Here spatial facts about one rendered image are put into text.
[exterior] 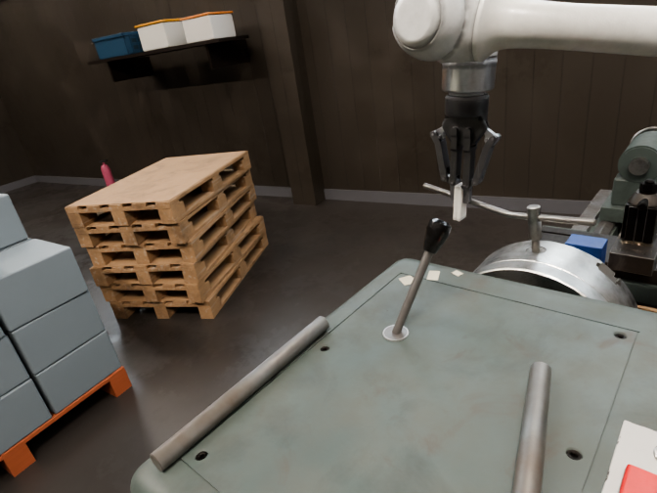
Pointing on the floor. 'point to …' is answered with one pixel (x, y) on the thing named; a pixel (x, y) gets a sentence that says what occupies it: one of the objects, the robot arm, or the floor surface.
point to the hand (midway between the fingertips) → (459, 201)
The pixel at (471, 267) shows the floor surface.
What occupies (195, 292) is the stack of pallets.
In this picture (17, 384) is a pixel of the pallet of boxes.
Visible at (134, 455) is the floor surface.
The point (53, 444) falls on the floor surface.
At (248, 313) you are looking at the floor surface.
